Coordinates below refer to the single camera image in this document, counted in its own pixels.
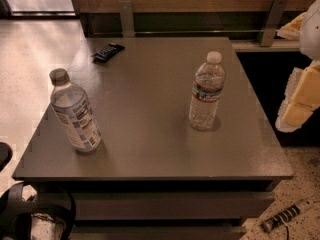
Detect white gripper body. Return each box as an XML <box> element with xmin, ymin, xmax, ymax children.
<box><xmin>299</xmin><ymin>0</ymin><xmax>320</xmax><ymax>60</ymax></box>

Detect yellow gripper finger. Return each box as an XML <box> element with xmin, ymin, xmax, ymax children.
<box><xmin>275</xmin><ymin>61</ymin><xmax>320</xmax><ymax>133</ymax></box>
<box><xmin>277</xmin><ymin>12</ymin><xmax>306</xmax><ymax>40</ymax></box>

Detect clear plastic water bottle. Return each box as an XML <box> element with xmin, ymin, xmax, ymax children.
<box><xmin>189</xmin><ymin>51</ymin><xmax>226</xmax><ymax>131</ymax></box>

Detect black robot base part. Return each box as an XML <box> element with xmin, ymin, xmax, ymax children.
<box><xmin>0</xmin><ymin>182</ymin><xmax>76</xmax><ymax>240</ymax></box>

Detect dark rxbar blueberry wrapper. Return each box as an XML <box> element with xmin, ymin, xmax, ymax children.
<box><xmin>92</xmin><ymin>43</ymin><xmax>125</xmax><ymax>63</ymax></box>

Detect large labelled water bottle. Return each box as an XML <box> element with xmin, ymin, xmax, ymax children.
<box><xmin>49</xmin><ymin>68</ymin><xmax>102</xmax><ymax>152</ymax></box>

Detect striped tube on floor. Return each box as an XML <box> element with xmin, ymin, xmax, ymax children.
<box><xmin>261</xmin><ymin>199</ymin><xmax>314</xmax><ymax>233</ymax></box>

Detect grey drawer cabinet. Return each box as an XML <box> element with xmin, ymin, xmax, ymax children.
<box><xmin>14</xmin><ymin>38</ymin><xmax>293</xmax><ymax>240</ymax></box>

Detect right metal bracket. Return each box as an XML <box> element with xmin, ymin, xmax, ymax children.
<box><xmin>257</xmin><ymin>0</ymin><xmax>288</xmax><ymax>47</ymax></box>

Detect metal bracket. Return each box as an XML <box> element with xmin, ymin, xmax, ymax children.
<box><xmin>257</xmin><ymin>0</ymin><xmax>288</xmax><ymax>47</ymax></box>
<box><xmin>119</xmin><ymin>0</ymin><xmax>135</xmax><ymax>38</ymax></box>

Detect wooden wall bench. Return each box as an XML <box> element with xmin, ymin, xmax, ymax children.
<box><xmin>71</xmin><ymin>0</ymin><xmax>315</xmax><ymax>50</ymax></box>

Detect left metal bracket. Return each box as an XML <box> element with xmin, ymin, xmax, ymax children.
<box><xmin>119</xmin><ymin>0</ymin><xmax>135</xmax><ymax>38</ymax></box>

